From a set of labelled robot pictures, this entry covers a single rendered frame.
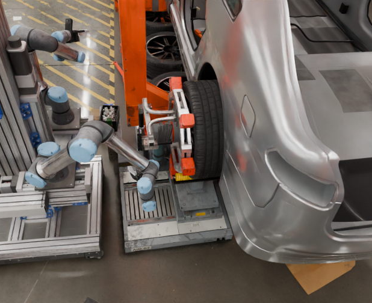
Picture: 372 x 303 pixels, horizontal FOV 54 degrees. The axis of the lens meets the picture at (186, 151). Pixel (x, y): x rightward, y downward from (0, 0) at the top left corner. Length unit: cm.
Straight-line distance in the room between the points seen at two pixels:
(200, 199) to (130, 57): 119
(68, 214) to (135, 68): 118
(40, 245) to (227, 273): 134
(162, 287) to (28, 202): 111
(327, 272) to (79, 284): 182
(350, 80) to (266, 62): 140
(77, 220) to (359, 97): 219
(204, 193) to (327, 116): 108
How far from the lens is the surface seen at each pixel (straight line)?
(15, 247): 282
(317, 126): 255
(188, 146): 221
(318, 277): 304
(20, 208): 235
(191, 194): 291
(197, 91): 228
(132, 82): 270
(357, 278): 317
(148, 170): 198
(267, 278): 292
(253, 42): 175
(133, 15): 244
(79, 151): 176
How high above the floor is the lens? 256
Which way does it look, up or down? 47 degrees down
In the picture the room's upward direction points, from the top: 6 degrees clockwise
